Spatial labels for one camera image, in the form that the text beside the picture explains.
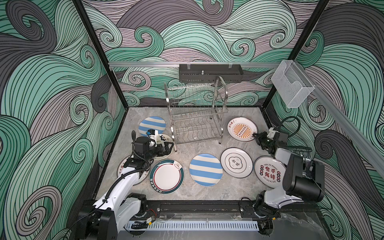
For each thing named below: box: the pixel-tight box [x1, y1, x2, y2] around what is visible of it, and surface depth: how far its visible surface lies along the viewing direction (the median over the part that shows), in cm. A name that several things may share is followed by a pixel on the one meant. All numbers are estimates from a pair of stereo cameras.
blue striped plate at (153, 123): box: [138, 116, 167, 137], surface depth 112 cm
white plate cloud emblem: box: [220, 147, 254, 179], surface depth 91 cm
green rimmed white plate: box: [149, 158, 185, 195], surface depth 85 cm
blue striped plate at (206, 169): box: [189, 153, 224, 187], surface depth 88 cm
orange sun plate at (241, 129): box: [227, 116, 259, 142], surface depth 97 cm
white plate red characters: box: [254, 155, 287, 188], surface depth 87 cm
